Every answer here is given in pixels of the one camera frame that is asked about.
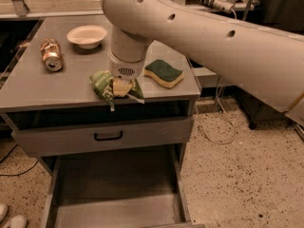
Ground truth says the white shoe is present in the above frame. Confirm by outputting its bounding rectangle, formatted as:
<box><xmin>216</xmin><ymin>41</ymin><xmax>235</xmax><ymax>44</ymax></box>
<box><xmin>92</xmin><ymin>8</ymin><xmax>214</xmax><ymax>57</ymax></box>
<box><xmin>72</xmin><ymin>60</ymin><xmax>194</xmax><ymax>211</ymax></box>
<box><xmin>2</xmin><ymin>215</ymin><xmax>28</xmax><ymax>228</ymax></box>
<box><xmin>0</xmin><ymin>203</ymin><xmax>9</xmax><ymax>223</ymax></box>

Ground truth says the grey wall bracket box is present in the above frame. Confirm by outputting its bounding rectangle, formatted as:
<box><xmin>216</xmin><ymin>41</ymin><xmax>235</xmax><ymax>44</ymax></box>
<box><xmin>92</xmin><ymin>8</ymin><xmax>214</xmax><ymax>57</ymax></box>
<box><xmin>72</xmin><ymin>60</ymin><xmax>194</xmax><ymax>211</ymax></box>
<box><xmin>192</xmin><ymin>67</ymin><xmax>232</xmax><ymax>88</ymax></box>

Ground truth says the green and yellow sponge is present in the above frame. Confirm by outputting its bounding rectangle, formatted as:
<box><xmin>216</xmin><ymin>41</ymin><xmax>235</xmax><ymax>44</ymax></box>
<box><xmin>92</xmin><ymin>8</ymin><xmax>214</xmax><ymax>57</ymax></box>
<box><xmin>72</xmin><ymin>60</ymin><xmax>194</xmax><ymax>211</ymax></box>
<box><xmin>143</xmin><ymin>60</ymin><xmax>183</xmax><ymax>88</ymax></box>

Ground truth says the closed grey upper drawer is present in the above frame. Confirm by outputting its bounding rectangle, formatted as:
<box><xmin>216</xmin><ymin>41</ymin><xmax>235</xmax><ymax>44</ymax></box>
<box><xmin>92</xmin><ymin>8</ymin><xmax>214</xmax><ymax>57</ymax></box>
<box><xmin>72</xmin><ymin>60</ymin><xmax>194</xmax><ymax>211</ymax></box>
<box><xmin>12</xmin><ymin>117</ymin><xmax>193</xmax><ymax>157</ymax></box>

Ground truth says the green jalapeno chip bag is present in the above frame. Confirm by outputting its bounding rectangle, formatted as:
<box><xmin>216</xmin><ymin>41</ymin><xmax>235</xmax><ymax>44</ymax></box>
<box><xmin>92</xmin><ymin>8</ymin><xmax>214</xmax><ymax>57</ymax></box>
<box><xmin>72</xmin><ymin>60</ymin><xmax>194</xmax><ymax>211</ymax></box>
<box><xmin>90</xmin><ymin>70</ymin><xmax>144</xmax><ymax>111</ymax></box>

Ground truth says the open grey lower drawer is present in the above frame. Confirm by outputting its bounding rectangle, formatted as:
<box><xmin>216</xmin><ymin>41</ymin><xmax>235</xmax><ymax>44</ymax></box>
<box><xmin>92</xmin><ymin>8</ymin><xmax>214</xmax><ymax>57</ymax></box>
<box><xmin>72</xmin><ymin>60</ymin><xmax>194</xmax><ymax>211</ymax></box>
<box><xmin>40</xmin><ymin>145</ymin><xmax>205</xmax><ymax>228</ymax></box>

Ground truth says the black floor cable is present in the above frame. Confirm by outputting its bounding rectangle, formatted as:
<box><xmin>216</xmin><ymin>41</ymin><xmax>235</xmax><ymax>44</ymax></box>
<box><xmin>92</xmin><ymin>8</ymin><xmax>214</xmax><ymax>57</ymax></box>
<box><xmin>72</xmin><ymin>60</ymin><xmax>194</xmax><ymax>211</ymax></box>
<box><xmin>0</xmin><ymin>142</ymin><xmax>39</xmax><ymax>178</ymax></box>

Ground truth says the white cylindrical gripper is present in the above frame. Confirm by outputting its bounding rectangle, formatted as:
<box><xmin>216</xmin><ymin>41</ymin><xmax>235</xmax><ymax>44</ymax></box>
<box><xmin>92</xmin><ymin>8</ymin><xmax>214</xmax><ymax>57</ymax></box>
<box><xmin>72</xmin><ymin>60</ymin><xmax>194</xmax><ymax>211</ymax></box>
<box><xmin>108</xmin><ymin>51</ymin><xmax>144</xmax><ymax>97</ymax></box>

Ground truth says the grey drawer cabinet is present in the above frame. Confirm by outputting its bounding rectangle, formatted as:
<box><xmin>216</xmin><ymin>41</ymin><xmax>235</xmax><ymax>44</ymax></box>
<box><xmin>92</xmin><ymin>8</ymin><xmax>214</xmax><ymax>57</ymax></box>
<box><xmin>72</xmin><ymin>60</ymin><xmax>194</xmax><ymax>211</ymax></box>
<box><xmin>0</xmin><ymin>12</ymin><xmax>201</xmax><ymax>228</ymax></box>

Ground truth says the white paper bowl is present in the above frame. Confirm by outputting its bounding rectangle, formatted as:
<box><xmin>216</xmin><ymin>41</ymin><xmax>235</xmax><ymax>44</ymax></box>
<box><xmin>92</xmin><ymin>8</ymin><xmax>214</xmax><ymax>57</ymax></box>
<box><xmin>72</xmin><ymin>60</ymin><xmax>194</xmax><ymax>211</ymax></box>
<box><xmin>66</xmin><ymin>25</ymin><xmax>107</xmax><ymax>49</ymax></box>

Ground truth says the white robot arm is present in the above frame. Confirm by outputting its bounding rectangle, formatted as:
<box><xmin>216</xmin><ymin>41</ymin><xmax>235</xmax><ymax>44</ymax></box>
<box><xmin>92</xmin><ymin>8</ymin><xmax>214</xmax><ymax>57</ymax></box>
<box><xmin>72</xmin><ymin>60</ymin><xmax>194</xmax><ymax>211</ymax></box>
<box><xmin>101</xmin><ymin>0</ymin><xmax>304</xmax><ymax>125</ymax></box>

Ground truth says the white cable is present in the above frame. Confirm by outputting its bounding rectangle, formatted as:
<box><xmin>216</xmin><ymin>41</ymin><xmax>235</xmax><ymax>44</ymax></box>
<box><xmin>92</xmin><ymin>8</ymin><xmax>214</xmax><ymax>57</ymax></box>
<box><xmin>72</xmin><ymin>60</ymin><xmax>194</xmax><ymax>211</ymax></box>
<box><xmin>193</xmin><ymin>8</ymin><xmax>238</xmax><ymax>145</ymax></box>

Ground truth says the crushed gold soda can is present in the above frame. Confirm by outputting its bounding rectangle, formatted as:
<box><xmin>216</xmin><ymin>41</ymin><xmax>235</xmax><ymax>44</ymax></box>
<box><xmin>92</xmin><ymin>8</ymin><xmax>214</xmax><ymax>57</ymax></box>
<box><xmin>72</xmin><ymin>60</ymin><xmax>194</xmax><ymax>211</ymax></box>
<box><xmin>40</xmin><ymin>38</ymin><xmax>64</xmax><ymax>71</ymax></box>

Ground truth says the black drawer handle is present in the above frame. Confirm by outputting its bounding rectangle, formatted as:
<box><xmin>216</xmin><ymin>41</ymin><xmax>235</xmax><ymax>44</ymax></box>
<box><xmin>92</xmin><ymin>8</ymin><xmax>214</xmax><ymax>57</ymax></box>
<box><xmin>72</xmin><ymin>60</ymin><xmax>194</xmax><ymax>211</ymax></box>
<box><xmin>93</xmin><ymin>131</ymin><xmax>124</xmax><ymax>142</ymax></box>

